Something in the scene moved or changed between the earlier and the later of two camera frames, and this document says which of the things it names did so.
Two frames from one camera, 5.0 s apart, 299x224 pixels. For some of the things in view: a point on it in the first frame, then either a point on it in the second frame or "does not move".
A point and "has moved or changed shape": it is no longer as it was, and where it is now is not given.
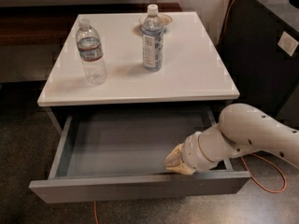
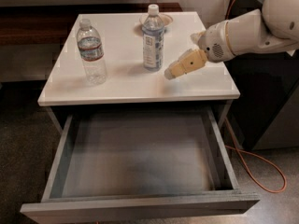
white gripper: [192, 153] to [212, 42]
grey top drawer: [115, 155] has moved or changed shape
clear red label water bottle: [90, 49] does not move
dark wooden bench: [50, 23] does not move
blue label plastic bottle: [152, 40] does not move
